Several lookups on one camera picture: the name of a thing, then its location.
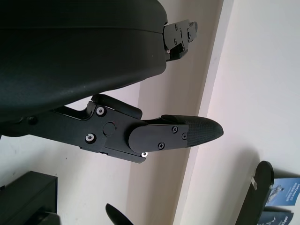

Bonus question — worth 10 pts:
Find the black camera box base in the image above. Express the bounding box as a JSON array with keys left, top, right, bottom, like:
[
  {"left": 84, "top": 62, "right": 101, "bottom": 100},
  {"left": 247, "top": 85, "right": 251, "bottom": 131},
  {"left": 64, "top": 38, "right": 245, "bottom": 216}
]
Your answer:
[{"left": 0, "top": 170, "right": 59, "bottom": 225}]

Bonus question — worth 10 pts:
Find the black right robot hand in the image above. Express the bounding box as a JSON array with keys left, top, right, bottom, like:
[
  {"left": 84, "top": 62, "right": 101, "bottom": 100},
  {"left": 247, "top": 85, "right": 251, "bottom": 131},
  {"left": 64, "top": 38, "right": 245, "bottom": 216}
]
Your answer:
[{"left": 105, "top": 202, "right": 136, "bottom": 225}]

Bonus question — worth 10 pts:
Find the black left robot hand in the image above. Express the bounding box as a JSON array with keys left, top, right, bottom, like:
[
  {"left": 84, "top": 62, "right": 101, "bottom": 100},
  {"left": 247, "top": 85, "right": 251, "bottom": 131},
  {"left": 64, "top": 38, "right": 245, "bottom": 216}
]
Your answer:
[{"left": 0, "top": 0, "right": 225, "bottom": 165}]

